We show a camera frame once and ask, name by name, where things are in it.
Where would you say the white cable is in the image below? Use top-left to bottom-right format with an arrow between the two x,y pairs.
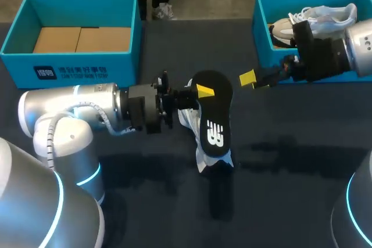
47,101 -> 138,171

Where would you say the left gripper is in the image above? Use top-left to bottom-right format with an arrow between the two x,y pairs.
116,70 -> 216,135

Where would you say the teal box with white print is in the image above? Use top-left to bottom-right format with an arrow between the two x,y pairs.
0,0 -> 142,89

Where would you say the plain teal box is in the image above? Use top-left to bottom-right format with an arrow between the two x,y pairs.
251,0 -> 372,84

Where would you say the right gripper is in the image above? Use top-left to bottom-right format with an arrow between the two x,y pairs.
238,20 -> 351,89

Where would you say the beige and white shoe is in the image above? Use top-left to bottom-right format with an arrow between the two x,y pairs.
268,17 -> 301,49

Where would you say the white pale blue shoe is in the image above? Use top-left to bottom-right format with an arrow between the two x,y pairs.
287,3 -> 358,33
177,77 -> 235,175

